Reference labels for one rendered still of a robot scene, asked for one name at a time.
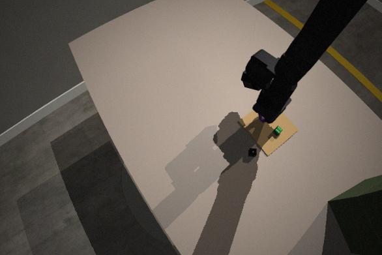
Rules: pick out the green die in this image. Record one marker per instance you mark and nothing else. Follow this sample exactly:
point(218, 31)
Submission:
point(277, 130)

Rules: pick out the black die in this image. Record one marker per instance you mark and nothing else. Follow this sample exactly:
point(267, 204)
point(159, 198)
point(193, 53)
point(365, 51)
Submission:
point(252, 152)

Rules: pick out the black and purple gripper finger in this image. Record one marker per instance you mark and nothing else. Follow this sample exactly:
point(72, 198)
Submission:
point(261, 119)

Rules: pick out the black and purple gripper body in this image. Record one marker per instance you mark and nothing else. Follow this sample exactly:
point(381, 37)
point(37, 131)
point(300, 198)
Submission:
point(273, 111)

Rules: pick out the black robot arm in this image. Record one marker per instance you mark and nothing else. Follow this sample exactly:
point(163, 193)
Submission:
point(325, 23)

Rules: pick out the tan mat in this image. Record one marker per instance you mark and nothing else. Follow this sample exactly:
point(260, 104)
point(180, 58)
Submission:
point(262, 133)

